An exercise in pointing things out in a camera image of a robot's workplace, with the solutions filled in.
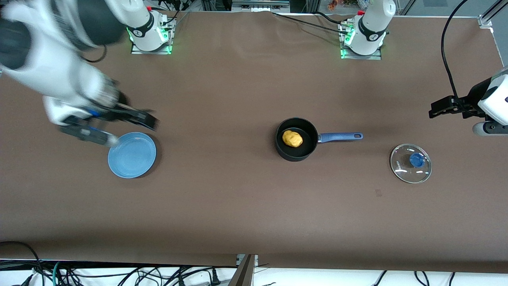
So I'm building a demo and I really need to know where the aluminium frame post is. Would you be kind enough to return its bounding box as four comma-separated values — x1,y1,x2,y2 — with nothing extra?
227,254,259,286

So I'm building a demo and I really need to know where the light blue round plate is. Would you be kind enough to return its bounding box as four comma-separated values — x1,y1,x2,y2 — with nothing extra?
108,132,157,179

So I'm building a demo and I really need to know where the dark pot with blue handle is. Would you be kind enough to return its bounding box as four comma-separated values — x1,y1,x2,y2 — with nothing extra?
275,117,364,162

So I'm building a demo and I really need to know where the yellow peeled potato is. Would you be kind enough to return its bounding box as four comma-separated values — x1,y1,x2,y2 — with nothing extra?
282,130,304,148

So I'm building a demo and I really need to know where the aluminium rail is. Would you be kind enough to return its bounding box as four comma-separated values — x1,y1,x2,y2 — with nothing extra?
231,0,291,13

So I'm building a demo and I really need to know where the matte table cover sheet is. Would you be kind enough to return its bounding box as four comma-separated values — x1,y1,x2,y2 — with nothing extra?
0,11,508,274

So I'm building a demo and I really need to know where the thick black cable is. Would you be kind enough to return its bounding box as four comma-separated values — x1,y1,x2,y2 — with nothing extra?
441,0,471,100

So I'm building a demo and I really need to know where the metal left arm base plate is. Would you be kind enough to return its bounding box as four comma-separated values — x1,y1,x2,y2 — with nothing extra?
339,20,384,60

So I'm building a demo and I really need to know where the aluminium corner profile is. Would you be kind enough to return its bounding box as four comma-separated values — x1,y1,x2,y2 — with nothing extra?
477,0,508,29

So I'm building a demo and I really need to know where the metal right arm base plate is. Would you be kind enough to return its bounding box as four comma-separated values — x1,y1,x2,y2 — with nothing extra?
131,15,176,55

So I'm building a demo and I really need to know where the teal cable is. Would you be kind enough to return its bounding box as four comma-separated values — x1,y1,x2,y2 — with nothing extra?
52,261,65,286

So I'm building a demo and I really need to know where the glass lid with blue knob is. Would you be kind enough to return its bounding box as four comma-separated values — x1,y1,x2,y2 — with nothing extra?
390,143,433,184

